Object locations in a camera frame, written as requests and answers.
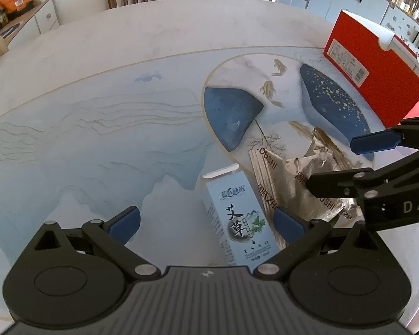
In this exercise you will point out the beige foil snack bag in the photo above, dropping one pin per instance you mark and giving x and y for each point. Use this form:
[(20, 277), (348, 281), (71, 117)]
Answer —
[(282, 183)]

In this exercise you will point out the red cardboard box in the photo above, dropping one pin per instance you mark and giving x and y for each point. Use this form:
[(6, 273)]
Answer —
[(379, 64)]

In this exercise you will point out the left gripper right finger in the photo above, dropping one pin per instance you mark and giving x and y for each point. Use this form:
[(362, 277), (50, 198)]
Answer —
[(303, 239)]

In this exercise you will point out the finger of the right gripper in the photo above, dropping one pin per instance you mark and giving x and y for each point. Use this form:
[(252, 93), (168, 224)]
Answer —
[(396, 182), (406, 134)]

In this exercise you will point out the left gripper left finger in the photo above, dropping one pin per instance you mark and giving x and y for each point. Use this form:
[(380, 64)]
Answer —
[(108, 240)]

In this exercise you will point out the white herbal product box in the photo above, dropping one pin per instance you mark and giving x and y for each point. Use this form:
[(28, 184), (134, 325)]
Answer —
[(239, 223)]

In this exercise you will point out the white drawer sideboard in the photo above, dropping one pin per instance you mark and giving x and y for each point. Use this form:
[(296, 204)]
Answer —
[(39, 20)]

